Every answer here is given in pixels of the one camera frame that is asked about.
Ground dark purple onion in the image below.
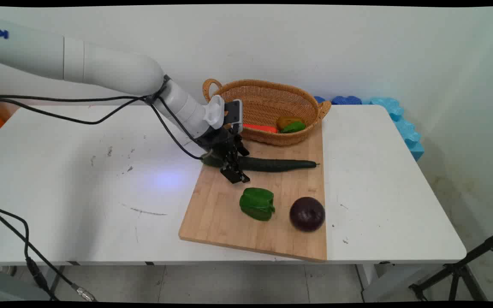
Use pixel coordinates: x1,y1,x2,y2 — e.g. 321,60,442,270
289,196,327,233

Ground thin black cable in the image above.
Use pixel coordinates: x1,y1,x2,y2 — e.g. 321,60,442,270
0,95,196,274

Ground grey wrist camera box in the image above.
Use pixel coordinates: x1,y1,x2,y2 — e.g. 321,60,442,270
225,99,244,134

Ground white table leg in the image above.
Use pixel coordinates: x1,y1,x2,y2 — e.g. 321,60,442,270
355,263,401,302

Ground black cable with silver connector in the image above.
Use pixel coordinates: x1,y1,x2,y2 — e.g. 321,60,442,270
0,76,206,302

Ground light blue foam block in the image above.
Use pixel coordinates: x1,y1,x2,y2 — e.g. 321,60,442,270
370,97,425,162

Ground green bell pepper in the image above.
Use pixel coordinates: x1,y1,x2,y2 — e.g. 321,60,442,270
239,187,276,222

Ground yellow brown potato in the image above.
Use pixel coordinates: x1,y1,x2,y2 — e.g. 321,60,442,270
276,116,305,130

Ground green leafy vegetable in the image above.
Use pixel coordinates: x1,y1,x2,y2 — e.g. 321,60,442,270
280,121,306,134

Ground woven wicker basket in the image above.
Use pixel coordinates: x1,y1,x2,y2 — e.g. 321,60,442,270
202,78,332,147

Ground grey table leg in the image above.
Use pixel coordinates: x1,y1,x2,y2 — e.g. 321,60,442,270
0,266,64,302

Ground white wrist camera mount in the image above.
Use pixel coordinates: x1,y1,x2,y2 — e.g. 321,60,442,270
205,95,226,130

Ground wooden cutting board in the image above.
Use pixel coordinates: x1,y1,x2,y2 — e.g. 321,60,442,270
178,124,328,263

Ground black tripod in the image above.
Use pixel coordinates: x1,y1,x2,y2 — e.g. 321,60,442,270
408,228,493,302

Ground orange carrot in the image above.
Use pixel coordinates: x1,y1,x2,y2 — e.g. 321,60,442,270
243,123,278,134

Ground long dark green cucumber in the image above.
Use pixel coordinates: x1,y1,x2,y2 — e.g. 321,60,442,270
201,155,321,173

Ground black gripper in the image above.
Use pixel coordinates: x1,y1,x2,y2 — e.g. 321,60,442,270
195,126,251,185

